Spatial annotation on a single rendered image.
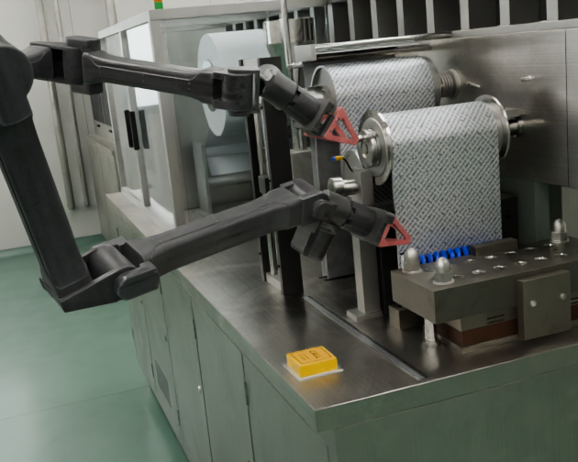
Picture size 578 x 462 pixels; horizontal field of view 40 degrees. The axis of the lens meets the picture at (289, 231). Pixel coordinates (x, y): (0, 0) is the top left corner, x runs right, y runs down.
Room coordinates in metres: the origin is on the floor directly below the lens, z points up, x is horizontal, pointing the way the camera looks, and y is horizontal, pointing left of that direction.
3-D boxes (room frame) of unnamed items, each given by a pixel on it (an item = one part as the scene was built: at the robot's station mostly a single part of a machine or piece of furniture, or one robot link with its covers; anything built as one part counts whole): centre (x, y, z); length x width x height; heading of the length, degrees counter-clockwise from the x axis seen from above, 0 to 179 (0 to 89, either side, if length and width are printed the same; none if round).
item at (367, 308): (1.57, -0.14, 1.05); 0.06 x 0.05 x 0.31; 109
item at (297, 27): (2.27, -0.06, 1.50); 0.14 x 0.14 x 0.06
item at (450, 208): (1.54, -0.32, 1.10); 0.23 x 0.01 x 0.18; 109
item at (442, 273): (1.34, -0.26, 1.05); 0.04 x 0.04 x 0.04
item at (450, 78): (1.89, -0.38, 1.33); 0.07 x 0.07 x 0.07; 19
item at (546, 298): (1.35, -0.44, 0.96); 0.10 x 0.03 x 0.11; 109
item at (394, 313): (1.54, -0.32, 0.92); 0.28 x 0.04 x 0.04; 109
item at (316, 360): (1.33, -0.02, 0.91); 0.07 x 0.07 x 0.02; 19
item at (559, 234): (1.54, -0.53, 1.05); 0.04 x 0.04 x 0.04
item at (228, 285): (2.46, 0.08, 0.88); 2.52 x 0.66 x 0.04; 19
